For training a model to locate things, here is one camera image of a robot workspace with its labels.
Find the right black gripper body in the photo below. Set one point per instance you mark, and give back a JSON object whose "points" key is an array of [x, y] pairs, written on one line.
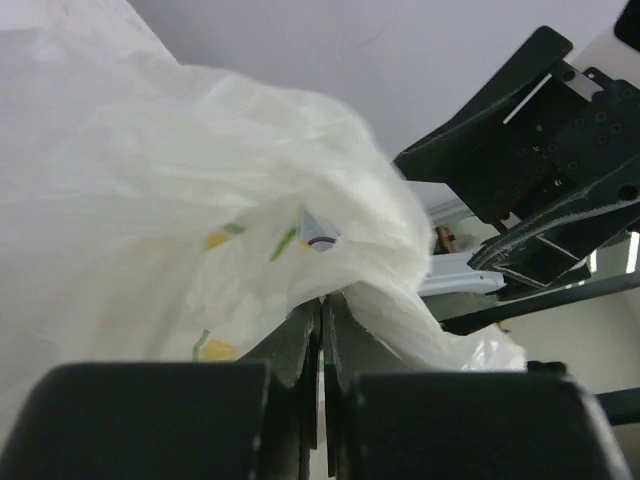
{"points": [[556, 144]]}

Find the white lemon-print plastic bag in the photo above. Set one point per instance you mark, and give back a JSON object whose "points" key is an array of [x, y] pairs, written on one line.
{"points": [[157, 211]]}

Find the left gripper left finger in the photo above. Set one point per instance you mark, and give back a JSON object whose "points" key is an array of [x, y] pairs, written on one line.
{"points": [[254, 418]]}

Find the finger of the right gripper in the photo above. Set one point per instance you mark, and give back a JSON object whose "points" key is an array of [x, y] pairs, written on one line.
{"points": [[543, 248], [440, 156]]}

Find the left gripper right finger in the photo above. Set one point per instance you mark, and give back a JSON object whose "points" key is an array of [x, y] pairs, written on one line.
{"points": [[385, 421]]}

